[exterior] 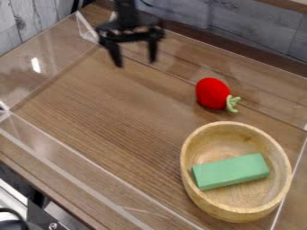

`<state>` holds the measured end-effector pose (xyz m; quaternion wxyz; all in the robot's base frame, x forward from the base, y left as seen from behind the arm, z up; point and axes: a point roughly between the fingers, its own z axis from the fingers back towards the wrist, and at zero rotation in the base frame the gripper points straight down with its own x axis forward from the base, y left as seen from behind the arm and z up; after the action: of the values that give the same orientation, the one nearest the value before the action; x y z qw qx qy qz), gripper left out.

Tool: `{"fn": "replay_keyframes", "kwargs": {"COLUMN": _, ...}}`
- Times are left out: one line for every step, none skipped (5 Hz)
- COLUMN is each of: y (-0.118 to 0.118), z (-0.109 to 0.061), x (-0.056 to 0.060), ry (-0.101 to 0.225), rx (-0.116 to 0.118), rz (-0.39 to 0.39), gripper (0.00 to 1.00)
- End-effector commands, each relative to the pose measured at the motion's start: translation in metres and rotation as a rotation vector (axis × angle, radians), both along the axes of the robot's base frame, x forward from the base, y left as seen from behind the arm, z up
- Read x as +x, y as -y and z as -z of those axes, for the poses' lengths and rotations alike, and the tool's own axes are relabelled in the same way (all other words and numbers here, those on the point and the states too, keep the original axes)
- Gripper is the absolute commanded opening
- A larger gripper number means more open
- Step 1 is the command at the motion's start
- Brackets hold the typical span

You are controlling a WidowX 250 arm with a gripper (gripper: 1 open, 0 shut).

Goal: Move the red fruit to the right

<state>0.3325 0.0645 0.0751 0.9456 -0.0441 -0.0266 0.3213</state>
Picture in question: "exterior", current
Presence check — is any wooden bowl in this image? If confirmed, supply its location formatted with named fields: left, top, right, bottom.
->
left=181, top=121, right=291, bottom=223

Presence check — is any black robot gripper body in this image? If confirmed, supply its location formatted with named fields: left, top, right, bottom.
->
left=95, top=12, right=166, bottom=46

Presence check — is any red knitted strawberry toy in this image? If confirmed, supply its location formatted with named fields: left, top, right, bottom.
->
left=195, top=77, right=242, bottom=113

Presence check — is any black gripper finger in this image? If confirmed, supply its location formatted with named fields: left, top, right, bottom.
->
left=149, top=40, right=159, bottom=63
left=106, top=41, right=123, bottom=67

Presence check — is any black cable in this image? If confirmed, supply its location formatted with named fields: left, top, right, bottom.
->
left=0, top=208, right=30, bottom=230

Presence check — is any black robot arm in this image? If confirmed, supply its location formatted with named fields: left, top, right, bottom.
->
left=95, top=0, right=166, bottom=67

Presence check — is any black metal bracket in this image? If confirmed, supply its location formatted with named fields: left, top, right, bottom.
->
left=27, top=200, right=67, bottom=230

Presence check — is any green rectangular block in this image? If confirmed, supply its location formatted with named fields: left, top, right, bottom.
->
left=191, top=153, right=270, bottom=190

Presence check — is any clear acrylic tray enclosure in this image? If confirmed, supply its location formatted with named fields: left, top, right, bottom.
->
left=0, top=13, right=307, bottom=230

